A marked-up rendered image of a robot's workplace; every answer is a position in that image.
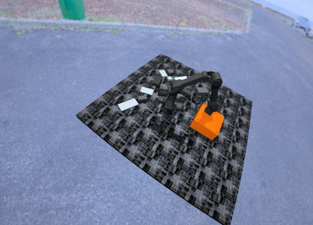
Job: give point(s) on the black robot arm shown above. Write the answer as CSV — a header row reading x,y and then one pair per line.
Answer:
x,y
176,86

